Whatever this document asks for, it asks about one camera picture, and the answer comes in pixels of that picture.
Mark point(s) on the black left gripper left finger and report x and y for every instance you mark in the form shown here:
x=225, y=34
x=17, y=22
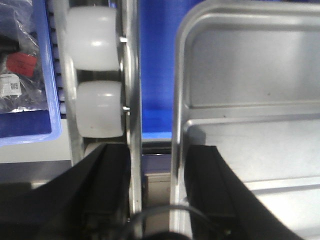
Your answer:
x=85, y=202

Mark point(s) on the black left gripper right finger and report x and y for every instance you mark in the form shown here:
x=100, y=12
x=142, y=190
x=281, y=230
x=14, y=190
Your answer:
x=215, y=190

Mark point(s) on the silver metal tray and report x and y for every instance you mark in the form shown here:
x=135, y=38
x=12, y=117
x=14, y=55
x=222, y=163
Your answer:
x=247, y=81

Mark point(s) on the blue bin with bagged parts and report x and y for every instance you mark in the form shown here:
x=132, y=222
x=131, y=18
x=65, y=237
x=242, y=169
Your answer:
x=29, y=104

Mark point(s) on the left white roller rail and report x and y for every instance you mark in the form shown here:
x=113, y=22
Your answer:
x=99, y=52

